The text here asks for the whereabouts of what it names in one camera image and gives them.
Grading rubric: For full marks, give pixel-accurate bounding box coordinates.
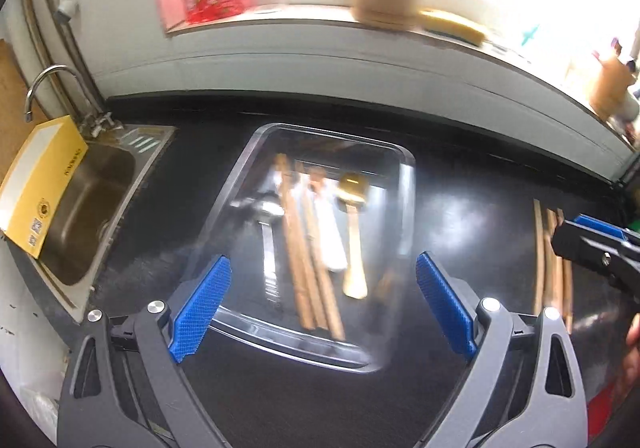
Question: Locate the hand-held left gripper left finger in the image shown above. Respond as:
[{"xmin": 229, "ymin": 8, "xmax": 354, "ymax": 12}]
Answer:
[{"xmin": 57, "ymin": 254, "xmax": 232, "ymax": 448}]

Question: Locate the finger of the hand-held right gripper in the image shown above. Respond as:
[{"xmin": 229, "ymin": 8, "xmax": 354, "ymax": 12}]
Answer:
[
  {"xmin": 574, "ymin": 214, "xmax": 640, "ymax": 249},
  {"xmin": 551, "ymin": 220, "xmax": 640, "ymax": 301}
]

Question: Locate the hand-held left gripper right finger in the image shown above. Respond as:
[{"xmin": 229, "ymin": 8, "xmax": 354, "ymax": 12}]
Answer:
[{"xmin": 415, "ymin": 251, "xmax": 587, "ymax": 448}]

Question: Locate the light wooden chopstick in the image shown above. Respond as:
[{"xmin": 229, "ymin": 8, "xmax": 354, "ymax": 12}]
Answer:
[
  {"xmin": 295, "ymin": 163, "xmax": 331, "ymax": 330},
  {"xmin": 545, "ymin": 208, "xmax": 563, "ymax": 314},
  {"xmin": 532, "ymin": 198, "xmax": 547, "ymax": 316},
  {"xmin": 274, "ymin": 153, "xmax": 317, "ymax": 331},
  {"xmin": 306, "ymin": 167, "xmax": 347, "ymax": 342},
  {"xmin": 556, "ymin": 208, "xmax": 574, "ymax": 334}
]

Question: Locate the silver metal spoon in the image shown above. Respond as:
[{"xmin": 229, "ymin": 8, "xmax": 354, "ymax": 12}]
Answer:
[{"xmin": 232, "ymin": 193, "xmax": 286, "ymax": 314}]

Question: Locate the gold metal spoon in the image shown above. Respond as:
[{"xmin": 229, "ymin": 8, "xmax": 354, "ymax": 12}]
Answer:
[{"xmin": 336, "ymin": 172, "xmax": 371, "ymax": 300}]

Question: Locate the clear plastic container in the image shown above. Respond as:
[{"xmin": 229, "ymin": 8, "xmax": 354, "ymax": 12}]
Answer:
[{"xmin": 192, "ymin": 122, "xmax": 417, "ymax": 374}]

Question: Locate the white-handled spoon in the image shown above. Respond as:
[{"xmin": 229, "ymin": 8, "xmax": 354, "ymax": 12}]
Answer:
[{"xmin": 300, "ymin": 173, "xmax": 348, "ymax": 273}]

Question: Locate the person's right hand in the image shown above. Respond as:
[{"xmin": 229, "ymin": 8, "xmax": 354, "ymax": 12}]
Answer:
[{"xmin": 612, "ymin": 312, "xmax": 640, "ymax": 409}]

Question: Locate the large bamboo utensil holder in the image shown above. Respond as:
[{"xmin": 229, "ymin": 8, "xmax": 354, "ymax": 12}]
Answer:
[{"xmin": 589, "ymin": 50, "xmax": 635, "ymax": 121}]

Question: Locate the steel sink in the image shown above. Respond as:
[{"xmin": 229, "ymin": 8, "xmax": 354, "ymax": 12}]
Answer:
[{"xmin": 37, "ymin": 124, "xmax": 178, "ymax": 324}]

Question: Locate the yellow cardboard box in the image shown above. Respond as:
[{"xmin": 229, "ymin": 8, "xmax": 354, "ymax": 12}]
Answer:
[{"xmin": 0, "ymin": 115, "xmax": 89, "ymax": 259}]

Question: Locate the yellow sponge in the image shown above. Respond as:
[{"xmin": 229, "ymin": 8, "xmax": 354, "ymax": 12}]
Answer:
[{"xmin": 417, "ymin": 8, "xmax": 493, "ymax": 46}]

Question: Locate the chrome faucet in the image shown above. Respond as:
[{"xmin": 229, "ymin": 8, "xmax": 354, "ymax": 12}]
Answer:
[{"xmin": 25, "ymin": 64, "xmax": 126, "ymax": 139}]

